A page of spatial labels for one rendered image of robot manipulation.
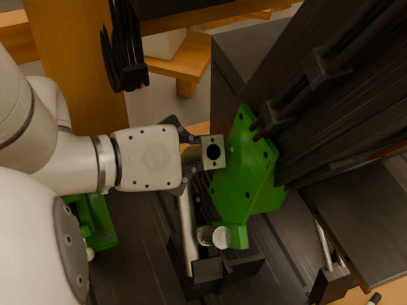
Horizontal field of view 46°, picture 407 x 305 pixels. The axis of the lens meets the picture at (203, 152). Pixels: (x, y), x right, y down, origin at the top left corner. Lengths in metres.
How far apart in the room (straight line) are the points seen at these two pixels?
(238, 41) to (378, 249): 0.45
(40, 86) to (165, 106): 2.04
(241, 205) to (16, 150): 0.41
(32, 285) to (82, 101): 0.79
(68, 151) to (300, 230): 0.57
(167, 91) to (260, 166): 2.03
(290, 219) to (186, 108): 1.62
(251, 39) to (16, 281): 0.79
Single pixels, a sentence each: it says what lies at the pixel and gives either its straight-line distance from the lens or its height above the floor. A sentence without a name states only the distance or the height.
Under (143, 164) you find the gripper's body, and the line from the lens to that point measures 0.72.
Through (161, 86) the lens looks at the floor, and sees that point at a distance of 2.75.
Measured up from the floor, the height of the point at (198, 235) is 1.05.
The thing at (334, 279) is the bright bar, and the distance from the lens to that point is 0.90.
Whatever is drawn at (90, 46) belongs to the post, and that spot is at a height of 1.25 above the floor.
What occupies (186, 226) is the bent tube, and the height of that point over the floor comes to 1.03.
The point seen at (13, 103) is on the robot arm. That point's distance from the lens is 0.42.
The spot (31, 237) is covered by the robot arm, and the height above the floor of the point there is 1.60.
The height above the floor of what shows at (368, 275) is 1.13.
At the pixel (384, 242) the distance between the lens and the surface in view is 0.81.
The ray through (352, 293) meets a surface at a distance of 1.02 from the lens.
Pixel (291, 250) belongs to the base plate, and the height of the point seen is 0.90.
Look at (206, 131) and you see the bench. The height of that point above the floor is 0.88.
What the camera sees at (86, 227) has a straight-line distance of 0.96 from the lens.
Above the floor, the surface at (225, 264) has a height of 0.98.
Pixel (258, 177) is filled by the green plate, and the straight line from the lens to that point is 0.73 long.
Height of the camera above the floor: 1.78
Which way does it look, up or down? 48 degrees down
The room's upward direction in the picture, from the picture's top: straight up
